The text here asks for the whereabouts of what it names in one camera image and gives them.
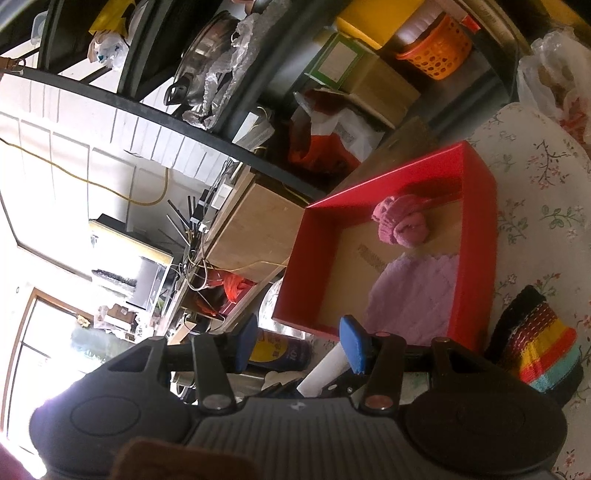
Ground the computer monitor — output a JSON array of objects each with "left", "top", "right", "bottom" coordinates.
[{"left": 90, "top": 215, "right": 174, "bottom": 315}]

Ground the black router with antennas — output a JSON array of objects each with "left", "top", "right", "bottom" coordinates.
[{"left": 161, "top": 196, "right": 213, "bottom": 250}]

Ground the yellow and blue drink can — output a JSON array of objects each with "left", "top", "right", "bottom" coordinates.
[{"left": 247, "top": 328, "right": 312, "bottom": 370}]

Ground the white paper roll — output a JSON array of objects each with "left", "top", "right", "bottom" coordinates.
[{"left": 298, "top": 344, "right": 354, "bottom": 398}]

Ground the striped knitted sock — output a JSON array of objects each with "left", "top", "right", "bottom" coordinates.
[{"left": 485, "top": 285, "right": 583, "bottom": 407}]

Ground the yellow bag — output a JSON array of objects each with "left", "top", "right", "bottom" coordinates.
[{"left": 90, "top": 0, "right": 134, "bottom": 33}]

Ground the clear bubble wrap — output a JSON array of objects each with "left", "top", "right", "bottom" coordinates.
[{"left": 194, "top": 14, "right": 296, "bottom": 132}]

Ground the steel pot with lid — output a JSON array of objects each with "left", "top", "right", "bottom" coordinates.
[{"left": 165, "top": 11, "right": 241, "bottom": 118}]

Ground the wooden cabinet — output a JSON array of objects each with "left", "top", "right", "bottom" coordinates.
[{"left": 166, "top": 171, "right": 305, "bottom": 333}]

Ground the brown cardboard sheet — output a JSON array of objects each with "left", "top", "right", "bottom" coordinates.
[{"left": 332, "top": 115, "right": 439, "bottom": 199}]

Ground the yellow box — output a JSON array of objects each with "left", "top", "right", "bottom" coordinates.
[{"left": 335, "top": 0, "right": 423, "bottom": 49}]

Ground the small white plastic bag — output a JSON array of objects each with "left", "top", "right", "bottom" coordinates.
[{"left": 88, "top": 32, "right": 130, "bottom": 70}]

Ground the red cardboard box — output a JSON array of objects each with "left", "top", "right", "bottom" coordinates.
[{"left": 271, "top": 141, "right": 499, "bottom": 352}]

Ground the red and white plastic bag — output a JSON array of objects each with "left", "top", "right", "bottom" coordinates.
[{"left": 288, "top": 90, "right": 386, "bottom": 174}]

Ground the orange plastic basket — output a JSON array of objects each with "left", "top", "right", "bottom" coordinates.
[{"left": 396, "top": 13, "right": 472, "bottom": 81}]

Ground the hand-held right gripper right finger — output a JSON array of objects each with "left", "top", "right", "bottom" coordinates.
[{"left": 338, "top": 315, "right": 502, "bottom": 414}]

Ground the brown fuzzy cloth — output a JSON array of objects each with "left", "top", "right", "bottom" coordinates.
[{"left": 111, "top": 438, "right": 257, "bottom": 480}]

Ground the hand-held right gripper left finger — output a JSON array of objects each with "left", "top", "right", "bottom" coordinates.
[{"left": 99, "top": 315, "right": 260, "bottom": 412}]

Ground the purple fleece cloth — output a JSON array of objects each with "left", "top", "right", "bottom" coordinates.
[{"left": 367, "top": 255, "right": 455, "bottom": 346}]

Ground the black metal shelf rack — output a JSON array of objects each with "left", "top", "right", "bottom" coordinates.
[{"left": 0, "top": 0, "right": 518, "bottom": 201}]

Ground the cardboard box with green label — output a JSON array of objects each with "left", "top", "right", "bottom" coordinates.
[{"left": 307, "top": 32, "right": 421, "bottom": 121}]

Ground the pink knitted ball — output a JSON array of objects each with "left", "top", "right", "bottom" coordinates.
[{"left": 370, "top": 194, "right": 430, "bottom": 250}]

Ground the yellow cable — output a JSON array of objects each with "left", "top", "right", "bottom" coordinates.
[{"left": 0, "top": 138, "right": 171, "bottom": 206}]

